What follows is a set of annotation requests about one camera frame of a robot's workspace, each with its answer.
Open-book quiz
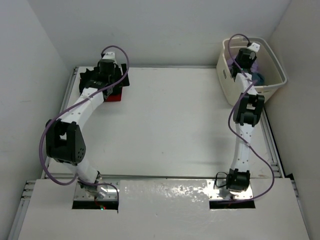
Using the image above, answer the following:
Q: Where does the blue-grey t-shirt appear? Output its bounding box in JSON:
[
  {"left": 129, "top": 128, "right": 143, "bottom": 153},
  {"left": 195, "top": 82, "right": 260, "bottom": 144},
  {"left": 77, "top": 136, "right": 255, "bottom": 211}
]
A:
[{"left": 251, "top": 72, "right": 265, "bottom": 86}]

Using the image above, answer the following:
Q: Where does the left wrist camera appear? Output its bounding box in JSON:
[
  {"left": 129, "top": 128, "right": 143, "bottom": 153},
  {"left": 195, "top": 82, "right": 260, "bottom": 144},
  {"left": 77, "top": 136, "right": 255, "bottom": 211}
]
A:
[{"left": 101, "top": 51, "right": 117, "bottom": 64}]

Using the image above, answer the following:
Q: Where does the red t-shirt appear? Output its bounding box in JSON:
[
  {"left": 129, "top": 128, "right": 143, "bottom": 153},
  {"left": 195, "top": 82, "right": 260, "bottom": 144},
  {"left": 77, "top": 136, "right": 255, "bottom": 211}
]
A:
[{"left": 104, "top": 86, "right": 123, "bottom": 102}]

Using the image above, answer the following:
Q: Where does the cream laundry basket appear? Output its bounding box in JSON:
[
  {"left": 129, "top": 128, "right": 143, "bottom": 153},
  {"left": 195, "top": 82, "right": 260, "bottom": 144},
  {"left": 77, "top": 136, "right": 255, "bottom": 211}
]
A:
[{"left": 216, "top": 37, "right": 287, "bottom": 106}]

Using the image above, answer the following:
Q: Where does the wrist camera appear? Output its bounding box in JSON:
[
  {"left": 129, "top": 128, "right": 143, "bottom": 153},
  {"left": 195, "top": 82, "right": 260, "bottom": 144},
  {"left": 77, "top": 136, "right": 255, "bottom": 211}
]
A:
[
  {"left": 101, "top": 51, "right": 117, "bottom": 64},
  {"left": 247, "top": 42, "right": 260, "bottom": 53}
]

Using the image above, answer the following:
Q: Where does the purple t-shirt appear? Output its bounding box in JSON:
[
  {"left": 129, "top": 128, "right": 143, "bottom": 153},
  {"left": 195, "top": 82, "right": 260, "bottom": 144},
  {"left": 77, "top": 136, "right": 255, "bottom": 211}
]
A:
[{"left": 226, "top": 55, "right": 258, "bottom": 77}]

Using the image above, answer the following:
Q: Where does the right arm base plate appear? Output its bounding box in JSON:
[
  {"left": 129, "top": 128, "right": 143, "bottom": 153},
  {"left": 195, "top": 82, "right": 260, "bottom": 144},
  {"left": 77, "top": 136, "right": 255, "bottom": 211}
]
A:
[{"left": 206, "top": 178, "right": 254, "bottom": 201}]

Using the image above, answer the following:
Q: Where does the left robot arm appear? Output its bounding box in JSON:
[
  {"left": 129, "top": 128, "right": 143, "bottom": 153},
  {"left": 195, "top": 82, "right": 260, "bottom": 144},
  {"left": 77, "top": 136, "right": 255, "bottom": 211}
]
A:
[{"left": 45, "top": 58, "right": 128, "bottom": 197}]

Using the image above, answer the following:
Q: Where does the black t-shirt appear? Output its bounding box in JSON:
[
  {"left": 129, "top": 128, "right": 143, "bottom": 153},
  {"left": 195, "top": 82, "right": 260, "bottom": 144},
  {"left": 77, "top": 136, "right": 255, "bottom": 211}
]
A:
[{"left": 79, "top": 62, "right": 127, "bottom": 93}]

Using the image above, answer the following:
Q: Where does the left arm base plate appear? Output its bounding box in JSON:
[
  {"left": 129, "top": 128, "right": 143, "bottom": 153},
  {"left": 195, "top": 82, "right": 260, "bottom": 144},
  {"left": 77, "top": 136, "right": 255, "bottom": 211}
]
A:
[{"left": 73, "top": 181, "right": 119, "bottom": 201}]

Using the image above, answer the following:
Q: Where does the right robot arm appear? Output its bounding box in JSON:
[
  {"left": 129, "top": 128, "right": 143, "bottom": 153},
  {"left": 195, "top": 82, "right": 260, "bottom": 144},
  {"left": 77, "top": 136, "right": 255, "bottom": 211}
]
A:
[{"left": 226, "top": 46, "right": 265, "bottom": 193}]

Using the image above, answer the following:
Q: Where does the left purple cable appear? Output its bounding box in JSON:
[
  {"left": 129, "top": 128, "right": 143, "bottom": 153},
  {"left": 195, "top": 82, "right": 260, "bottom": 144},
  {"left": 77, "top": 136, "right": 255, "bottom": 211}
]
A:
[{"left": 39, "top": 45, "right": 131, "bottom": 203}]

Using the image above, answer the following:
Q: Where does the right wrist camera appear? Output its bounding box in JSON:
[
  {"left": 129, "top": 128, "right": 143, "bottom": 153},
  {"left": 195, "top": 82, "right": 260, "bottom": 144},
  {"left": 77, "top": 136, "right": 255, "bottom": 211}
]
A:
[{"left": 247, "top": 42, "right": 260, "bottom": 53}]

